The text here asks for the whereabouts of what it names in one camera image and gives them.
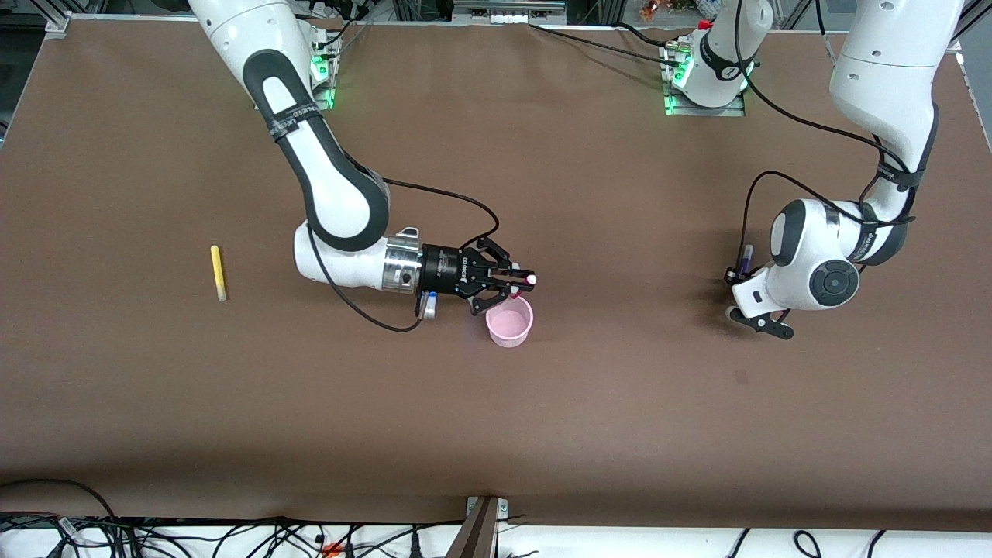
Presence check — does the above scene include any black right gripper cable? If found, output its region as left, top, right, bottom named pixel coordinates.
left=384, top=178, right=499, bottom=241

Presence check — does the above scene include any long black table cable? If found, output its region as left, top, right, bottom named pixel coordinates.
left=529, top=23, right=679, bottom=64

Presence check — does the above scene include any pink pen holder cup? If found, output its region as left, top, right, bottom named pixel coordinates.
left=486, top=295, right=534, bottom=348

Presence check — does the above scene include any short black table cable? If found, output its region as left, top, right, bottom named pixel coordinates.
left=616, top=22, right=671, bottom=46

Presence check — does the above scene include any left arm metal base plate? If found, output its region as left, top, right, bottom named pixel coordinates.
left=660, top=43, right=747, bottom=118

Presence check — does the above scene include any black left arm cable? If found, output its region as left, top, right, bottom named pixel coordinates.
left=733, top=0, right=928, bottom=272

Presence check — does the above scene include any black arched floor cable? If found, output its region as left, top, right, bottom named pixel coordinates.
left=0, top=478, right=119, bottom=522

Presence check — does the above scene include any black right camera cable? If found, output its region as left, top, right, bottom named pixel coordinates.
left=307, top=225, right=425, bottom=333

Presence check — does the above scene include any metal table edge bracket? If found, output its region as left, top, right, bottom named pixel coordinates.
left=446, top=496, right=510, bottom=558

